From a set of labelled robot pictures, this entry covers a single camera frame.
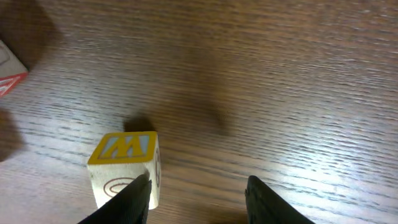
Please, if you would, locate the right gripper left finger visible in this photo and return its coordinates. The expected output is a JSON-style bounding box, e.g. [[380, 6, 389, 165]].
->
[[78, 174, 152, 224]]

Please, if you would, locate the yellow W wooden block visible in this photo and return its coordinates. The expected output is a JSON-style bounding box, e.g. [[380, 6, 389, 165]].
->
[[87, 131, 161, 210]]

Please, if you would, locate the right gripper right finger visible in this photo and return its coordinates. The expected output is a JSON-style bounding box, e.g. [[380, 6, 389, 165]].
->
[[245, 175, 314, 224]]

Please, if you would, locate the red edged wooden block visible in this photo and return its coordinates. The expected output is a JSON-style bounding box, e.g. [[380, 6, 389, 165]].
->
[[0, 41, 29, 96]]

